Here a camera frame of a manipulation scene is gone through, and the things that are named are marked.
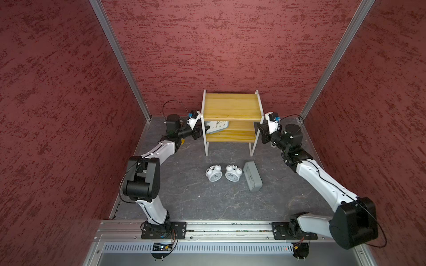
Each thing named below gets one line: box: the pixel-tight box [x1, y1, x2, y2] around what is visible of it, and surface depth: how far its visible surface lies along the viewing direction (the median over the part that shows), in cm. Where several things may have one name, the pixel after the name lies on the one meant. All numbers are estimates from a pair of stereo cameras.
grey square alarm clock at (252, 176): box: [242, 161, 263, 193], surface depth 85 cm
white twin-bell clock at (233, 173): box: [225, 164, 243, 183], surface depth 87 cm
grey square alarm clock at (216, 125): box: [204, 120, 229, 134], surface depth 91 cm
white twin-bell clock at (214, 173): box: [205, 164, 223, 183], surface depth 87 cm
